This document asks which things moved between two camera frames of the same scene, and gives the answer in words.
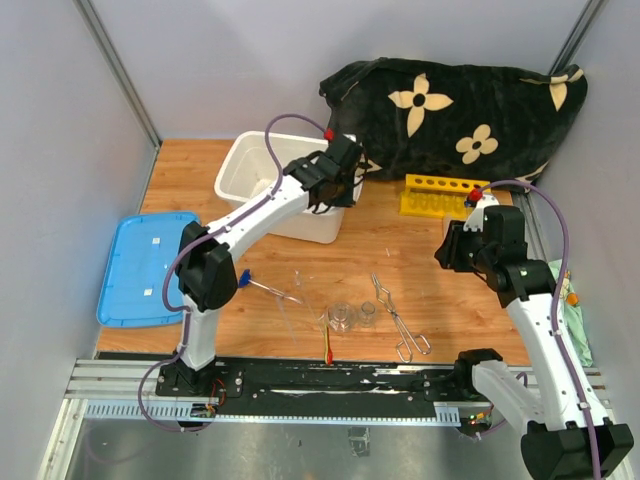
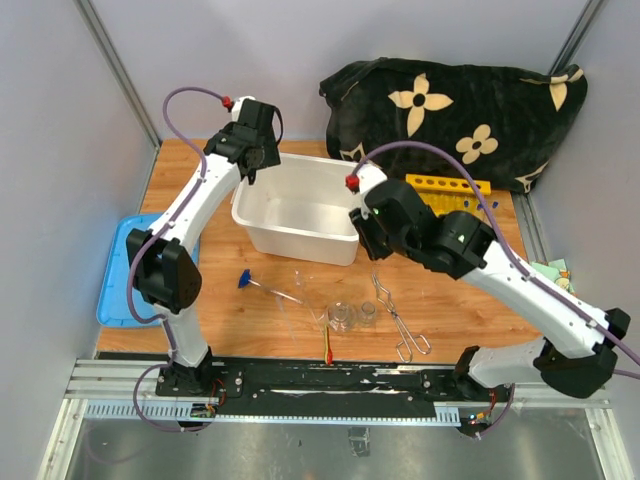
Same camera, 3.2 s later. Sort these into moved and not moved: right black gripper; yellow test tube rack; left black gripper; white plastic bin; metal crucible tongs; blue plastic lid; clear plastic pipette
Moved: left black gripper; white plastic bin; right black gripper
Not moved: blue plastic lid; yellow test tube rack; clear plastic pipette; metal crucible tongs
